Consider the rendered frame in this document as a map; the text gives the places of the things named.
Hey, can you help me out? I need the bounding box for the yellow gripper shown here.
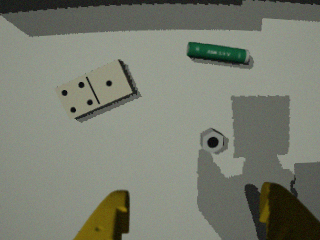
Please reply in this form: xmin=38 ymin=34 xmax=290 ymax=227
xmin=73 ymin=182 xmax=320 ymax=240

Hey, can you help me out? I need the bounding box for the green battery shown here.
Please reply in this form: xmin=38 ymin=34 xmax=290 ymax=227
xmin=187 ymin=42 xmax=250 ymax=64

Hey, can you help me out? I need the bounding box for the grey hex nut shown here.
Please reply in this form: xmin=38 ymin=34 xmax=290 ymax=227
xmin=200 ymin=128 xmax=224 ymax=153

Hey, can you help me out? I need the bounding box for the beige domino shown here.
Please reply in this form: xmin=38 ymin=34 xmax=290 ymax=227
xmin=55 ymin=59 xmax=133 ymax=120

